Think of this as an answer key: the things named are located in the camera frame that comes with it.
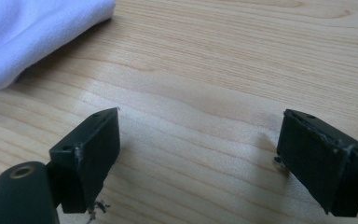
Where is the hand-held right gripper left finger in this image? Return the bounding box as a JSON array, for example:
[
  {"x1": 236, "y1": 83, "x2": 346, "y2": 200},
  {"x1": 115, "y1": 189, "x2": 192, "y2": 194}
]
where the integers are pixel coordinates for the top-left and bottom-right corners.
[{"x1": 48, "y1": 106, "x2": 121, "y2": 215}]

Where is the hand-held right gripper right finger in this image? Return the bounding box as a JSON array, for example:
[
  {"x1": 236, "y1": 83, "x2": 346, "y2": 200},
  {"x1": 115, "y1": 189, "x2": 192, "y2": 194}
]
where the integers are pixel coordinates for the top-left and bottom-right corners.
[{"x1": 275, "y1": 108, "x2": 358, "y2": 217}]

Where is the white cloth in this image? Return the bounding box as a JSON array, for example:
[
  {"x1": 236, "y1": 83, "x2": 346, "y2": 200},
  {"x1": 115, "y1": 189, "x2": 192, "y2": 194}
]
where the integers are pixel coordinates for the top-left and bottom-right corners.
[{"x1": 0, "y1": 0, "x2": 117, "y2": 91}]

